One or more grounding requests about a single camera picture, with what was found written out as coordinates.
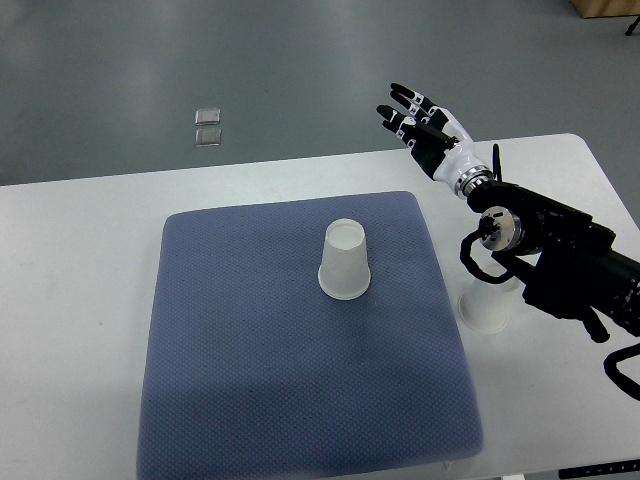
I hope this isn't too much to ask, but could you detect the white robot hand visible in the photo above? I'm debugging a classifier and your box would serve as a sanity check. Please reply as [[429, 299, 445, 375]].
[[376, 83, 494, 194]]

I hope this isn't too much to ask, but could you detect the white paper cup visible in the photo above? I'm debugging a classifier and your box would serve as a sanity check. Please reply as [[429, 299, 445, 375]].
[[458, 277, 521, 334], [318, 218, 371, 301]]

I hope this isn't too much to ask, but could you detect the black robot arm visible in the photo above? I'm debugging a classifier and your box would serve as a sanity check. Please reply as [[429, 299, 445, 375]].
[[376, 83, 639, 343]]

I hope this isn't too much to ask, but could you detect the white paper cup on mat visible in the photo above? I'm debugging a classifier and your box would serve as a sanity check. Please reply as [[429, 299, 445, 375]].
[[318, 218, 371, 301]]

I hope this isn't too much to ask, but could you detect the brown cardboard box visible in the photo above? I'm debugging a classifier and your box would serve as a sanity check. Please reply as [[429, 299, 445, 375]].
[[570, 0, 639, 19]]

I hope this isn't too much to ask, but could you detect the upper floor outlet plate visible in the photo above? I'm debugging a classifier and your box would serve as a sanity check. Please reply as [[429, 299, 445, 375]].
[[194, 107, 221, 125]]

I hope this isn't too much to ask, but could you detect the black tripod foot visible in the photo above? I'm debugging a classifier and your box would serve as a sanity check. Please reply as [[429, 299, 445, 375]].
[[624, 16, 640, 37]]

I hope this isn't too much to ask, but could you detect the blue textured mat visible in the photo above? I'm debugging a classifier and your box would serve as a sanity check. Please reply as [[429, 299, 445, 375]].
[[137, 192, 483, 479]]

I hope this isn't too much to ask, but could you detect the black table control panel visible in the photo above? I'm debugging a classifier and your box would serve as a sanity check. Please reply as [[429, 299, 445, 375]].
[[558, 459, 639, 479]]

